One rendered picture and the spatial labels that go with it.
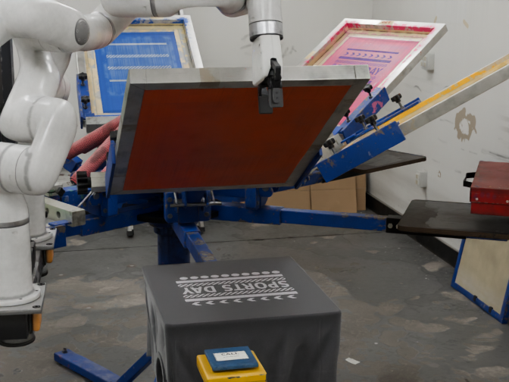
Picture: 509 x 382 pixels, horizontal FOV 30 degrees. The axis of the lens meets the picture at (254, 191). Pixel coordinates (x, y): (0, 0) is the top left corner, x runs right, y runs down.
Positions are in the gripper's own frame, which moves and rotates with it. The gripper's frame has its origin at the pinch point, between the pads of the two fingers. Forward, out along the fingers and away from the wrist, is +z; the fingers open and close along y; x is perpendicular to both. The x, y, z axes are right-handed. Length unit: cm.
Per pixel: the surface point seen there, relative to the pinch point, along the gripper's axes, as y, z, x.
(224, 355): -2, 54, -13
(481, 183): -85, 14, 92
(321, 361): -32, 61, 17
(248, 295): -43, 43, 2
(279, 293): -43, 43, 10
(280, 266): -65, 37, 17
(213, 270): -65, 37, -3
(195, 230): -117, 24, 1
